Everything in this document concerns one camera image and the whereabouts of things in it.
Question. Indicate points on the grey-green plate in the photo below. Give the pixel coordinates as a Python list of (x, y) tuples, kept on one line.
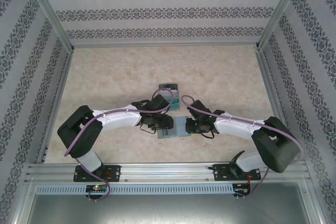
[(160, 135)]

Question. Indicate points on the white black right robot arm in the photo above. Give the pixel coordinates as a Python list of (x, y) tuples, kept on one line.
[(231, 128)]

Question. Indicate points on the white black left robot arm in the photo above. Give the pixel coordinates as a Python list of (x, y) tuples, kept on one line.
[(118, 119)]

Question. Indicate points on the pale blue card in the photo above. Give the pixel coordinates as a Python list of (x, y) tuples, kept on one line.
[(180, 127)]

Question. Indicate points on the teal card with number print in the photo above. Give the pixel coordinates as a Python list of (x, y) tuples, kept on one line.
[(175, 103)]

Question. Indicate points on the white striped card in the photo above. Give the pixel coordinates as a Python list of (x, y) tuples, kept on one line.
[(175, 93)]

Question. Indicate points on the black plastic card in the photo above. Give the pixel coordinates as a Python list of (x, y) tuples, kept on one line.
[(170, 86)]

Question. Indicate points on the grey sheet metal tray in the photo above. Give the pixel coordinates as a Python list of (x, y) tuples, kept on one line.
[(168, 211)]

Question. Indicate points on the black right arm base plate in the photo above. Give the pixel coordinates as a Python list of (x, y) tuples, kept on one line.
[(220, 172)]

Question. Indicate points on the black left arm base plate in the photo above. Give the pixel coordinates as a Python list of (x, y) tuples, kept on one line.
[(113, 172)]

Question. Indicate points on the aluminium table side rail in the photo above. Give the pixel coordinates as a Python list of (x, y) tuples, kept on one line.
[(55, 103), (277, 103)]

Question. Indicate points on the aluminium lower frame beam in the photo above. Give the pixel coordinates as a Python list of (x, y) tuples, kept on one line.
[(313, 203), (22, 203)]

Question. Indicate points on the aluminium frame post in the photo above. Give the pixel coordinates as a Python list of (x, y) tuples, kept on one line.
[(52, 11), (278, 11)]

